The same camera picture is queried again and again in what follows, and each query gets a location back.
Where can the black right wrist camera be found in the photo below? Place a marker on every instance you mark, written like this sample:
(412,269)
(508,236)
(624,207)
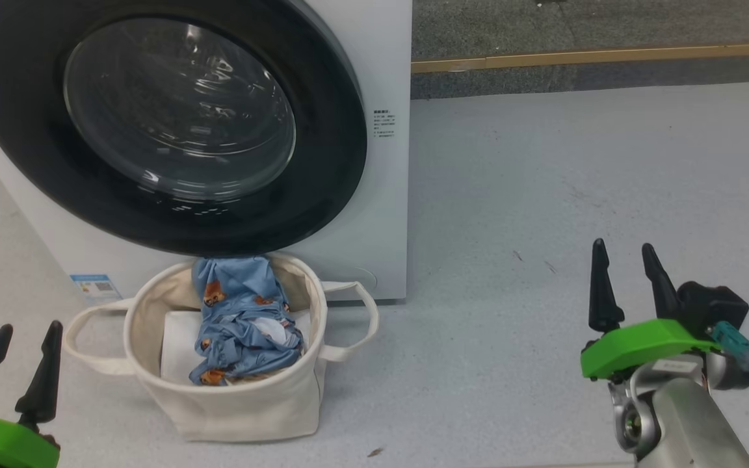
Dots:
(712,305)

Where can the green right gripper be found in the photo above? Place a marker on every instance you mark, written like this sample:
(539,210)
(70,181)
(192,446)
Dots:
(641,344)

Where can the blue bear print garment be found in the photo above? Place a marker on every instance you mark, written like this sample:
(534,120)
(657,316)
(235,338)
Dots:
(238,292)

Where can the cream canvas laundry basket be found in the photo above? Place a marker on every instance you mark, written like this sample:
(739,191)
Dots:
(231,409)

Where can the blue energy label sticker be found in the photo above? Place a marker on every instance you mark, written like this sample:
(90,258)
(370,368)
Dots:
(96,288)

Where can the white washing machine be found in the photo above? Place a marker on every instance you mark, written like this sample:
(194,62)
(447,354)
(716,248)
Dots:
(384,214)

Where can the black round washing machine door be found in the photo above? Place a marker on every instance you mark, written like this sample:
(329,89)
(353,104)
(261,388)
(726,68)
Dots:
(322,195)

